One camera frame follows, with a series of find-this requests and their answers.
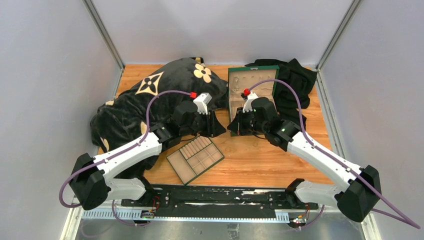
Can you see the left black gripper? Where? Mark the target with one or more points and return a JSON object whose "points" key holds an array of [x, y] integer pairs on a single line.
{"points": [[213, 127]]}

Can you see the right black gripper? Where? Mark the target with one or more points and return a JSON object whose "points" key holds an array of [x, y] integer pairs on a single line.
{"points": [[237, 123]]}

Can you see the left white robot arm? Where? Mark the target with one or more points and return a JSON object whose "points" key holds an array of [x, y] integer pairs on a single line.
{"points": [[94, 179]]}

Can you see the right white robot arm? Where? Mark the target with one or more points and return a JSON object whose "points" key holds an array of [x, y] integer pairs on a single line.
{"points": [[354, 188]]}

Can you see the green jewelry tray insert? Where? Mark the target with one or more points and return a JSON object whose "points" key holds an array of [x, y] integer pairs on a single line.
{"points": [[194, 159]]}

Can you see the green jewelry box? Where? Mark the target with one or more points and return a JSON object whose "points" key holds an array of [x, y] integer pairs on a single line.
{"points": [[241, 78]]}

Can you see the black cloth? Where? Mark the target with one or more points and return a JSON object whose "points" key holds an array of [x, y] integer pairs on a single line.
{"points": [[300, 79]]}

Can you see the black blanket with beige flowers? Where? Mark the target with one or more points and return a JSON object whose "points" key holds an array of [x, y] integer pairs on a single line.
{"points": [[152, 100]]}

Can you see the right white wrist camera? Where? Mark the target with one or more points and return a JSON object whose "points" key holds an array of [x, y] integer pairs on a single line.
{"points": [[250, 97]]}

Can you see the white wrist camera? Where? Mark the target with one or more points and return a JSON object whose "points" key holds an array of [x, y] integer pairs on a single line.
{"points": [[250, 97], [200, 102]]}

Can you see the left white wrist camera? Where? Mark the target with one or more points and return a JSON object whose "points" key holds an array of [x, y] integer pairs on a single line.
{"points": [[200, 102]]}

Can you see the black mounting base plate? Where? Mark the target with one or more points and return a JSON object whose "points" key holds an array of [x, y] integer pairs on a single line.
{"points": [[218, 202]]}

